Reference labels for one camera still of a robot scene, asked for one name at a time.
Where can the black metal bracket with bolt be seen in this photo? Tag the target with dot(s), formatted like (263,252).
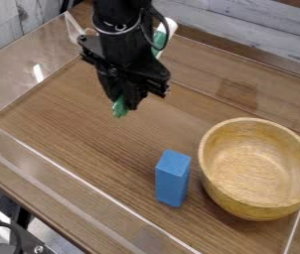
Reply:
(31,244)

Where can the clear acrylic corner bracket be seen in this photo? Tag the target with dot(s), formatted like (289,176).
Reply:
(76,29)

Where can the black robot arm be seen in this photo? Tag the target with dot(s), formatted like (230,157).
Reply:
(132,31)

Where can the brown wooden bowl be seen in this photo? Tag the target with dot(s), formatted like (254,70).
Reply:
(250,162)

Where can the clear acrylic barrier wall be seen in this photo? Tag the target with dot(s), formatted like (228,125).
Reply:
(80,167)

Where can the blue rectangular block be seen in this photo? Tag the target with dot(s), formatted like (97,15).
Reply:
(172,178)

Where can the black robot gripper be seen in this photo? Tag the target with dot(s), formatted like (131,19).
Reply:
(126,67)

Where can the green and white marker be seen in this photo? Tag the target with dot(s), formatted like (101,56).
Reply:
(121,108)

